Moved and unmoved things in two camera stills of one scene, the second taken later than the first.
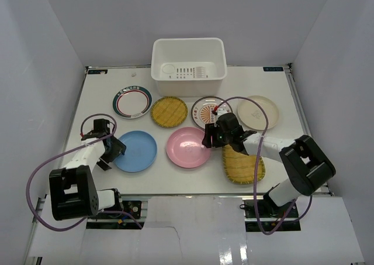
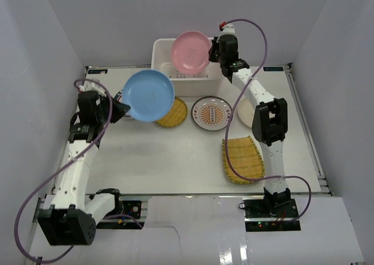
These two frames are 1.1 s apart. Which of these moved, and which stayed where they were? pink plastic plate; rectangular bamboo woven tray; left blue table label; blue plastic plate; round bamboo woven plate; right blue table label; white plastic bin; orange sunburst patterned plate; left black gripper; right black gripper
Moved: left black gripper; pink plastic plate; blue plastic plate; right black gripper
Stayed: white plastic bin; orange sunburst patterned plate; left blue table label; round bamboo woven plate; right blue table label; rectangular bamboo woven tray
